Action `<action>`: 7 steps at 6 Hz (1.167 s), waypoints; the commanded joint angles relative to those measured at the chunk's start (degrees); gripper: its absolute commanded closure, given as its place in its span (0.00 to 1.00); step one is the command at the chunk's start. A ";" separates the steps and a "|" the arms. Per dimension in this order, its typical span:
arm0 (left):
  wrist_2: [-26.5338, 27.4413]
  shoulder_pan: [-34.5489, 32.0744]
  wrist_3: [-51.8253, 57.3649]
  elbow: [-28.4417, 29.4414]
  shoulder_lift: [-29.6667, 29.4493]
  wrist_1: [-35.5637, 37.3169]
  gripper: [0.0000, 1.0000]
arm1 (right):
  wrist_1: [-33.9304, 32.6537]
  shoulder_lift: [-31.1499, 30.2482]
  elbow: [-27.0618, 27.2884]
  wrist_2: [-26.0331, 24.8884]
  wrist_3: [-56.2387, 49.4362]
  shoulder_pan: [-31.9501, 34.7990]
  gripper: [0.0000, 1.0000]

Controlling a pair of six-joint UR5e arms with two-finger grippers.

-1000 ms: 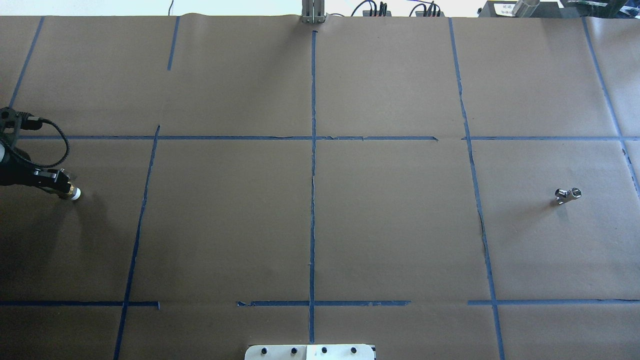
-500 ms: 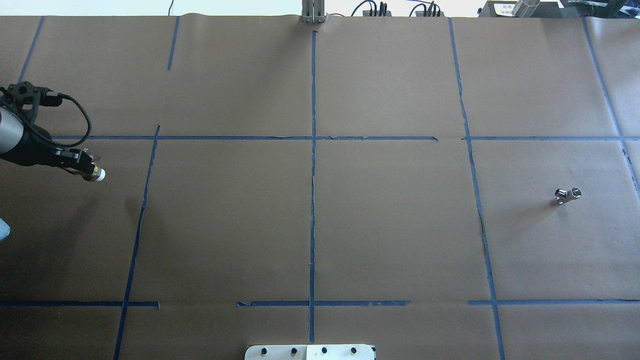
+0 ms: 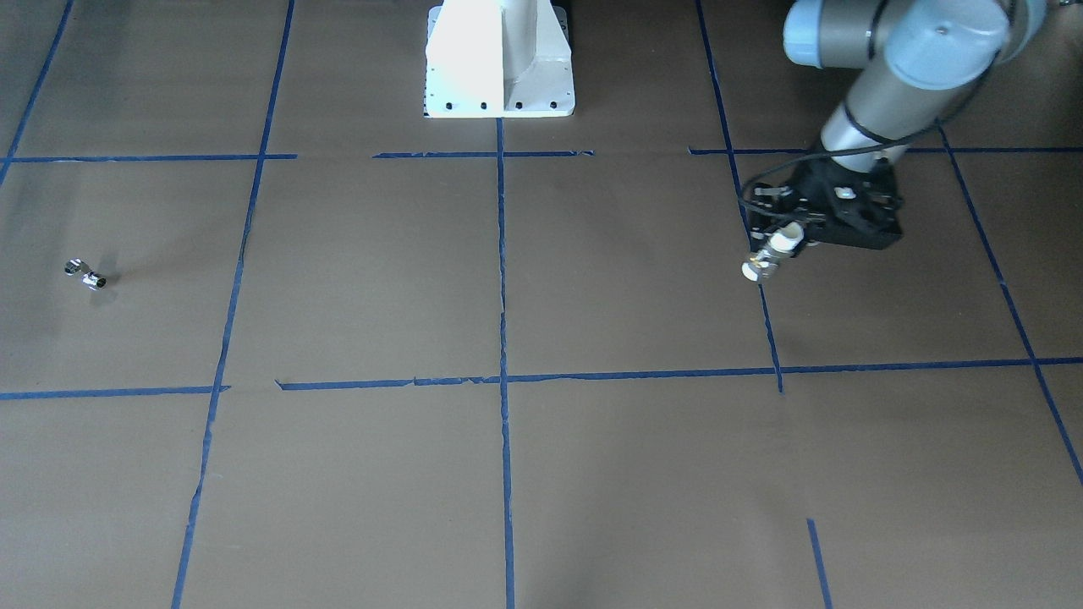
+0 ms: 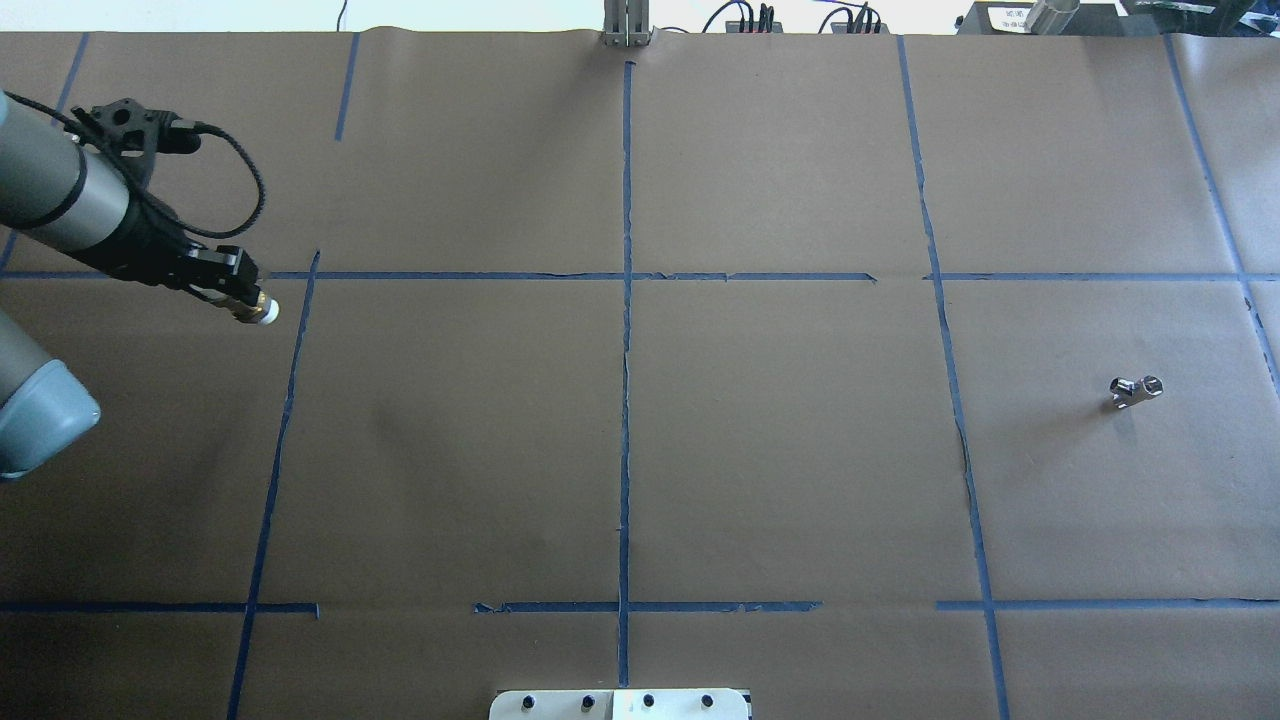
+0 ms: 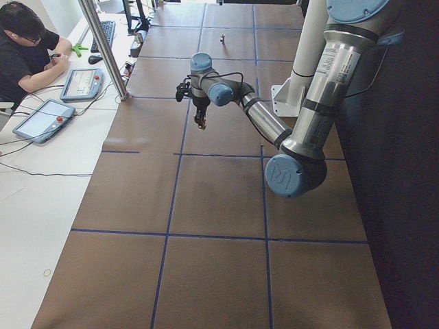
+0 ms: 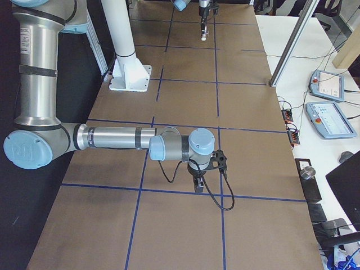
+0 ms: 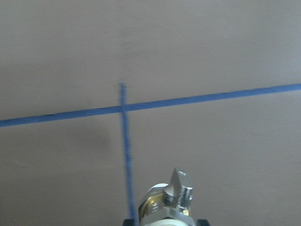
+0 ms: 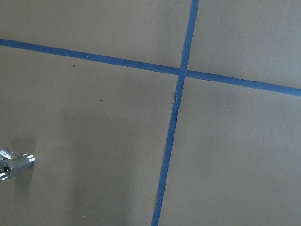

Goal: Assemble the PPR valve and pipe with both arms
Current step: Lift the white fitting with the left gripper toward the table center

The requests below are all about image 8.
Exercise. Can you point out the brown paper table cover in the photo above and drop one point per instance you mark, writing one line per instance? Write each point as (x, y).
(152, 112)

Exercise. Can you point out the chrome metal pipe fitting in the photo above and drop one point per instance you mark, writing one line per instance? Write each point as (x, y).
(11, 164)

